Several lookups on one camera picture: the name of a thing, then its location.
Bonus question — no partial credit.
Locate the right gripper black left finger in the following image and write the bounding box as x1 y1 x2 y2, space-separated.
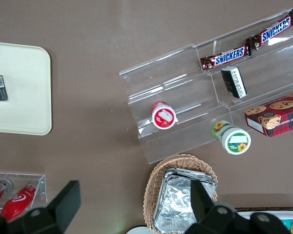
21 180 82 234

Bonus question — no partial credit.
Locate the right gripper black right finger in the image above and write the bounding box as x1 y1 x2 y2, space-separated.
185 180 236 234

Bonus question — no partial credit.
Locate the aluminium foil tray stack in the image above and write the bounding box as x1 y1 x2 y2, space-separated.
154 167 218 234

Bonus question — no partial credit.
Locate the light oval wicker basket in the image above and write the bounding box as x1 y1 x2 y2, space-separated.
143 153 219 233

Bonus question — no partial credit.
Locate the dark board under tray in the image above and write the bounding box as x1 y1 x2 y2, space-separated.
234 207 293 212

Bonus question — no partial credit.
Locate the white rectangular snack tray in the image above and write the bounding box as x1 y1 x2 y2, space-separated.
235 210 293 234

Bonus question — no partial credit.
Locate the beige plastic tray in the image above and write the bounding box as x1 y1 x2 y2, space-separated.
0 41 52 136

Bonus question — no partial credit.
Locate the clear acrylic bottle rack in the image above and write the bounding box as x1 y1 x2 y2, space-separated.
0 171 48 215

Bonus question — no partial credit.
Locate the green sunflower yogurt cup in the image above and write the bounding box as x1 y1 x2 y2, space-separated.
211 119 252 156

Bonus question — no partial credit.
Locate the teal snack packet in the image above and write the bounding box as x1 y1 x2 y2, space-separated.
281 218 293 234

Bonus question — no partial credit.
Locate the red strawberry yogurt cup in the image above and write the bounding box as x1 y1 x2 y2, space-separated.
151 100 179 130

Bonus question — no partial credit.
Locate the red tartan cookie box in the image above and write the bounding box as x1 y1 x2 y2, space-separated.
244 90 293 138

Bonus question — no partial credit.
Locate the small black white box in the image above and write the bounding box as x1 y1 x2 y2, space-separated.
220 66 248 99

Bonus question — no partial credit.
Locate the clear acrylic stepped shelf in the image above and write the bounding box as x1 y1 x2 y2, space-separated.
118 8 293 165

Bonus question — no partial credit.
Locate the Snickers chocolate bar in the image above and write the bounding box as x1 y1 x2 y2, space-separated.
200 45 252 73
245 9 293 51

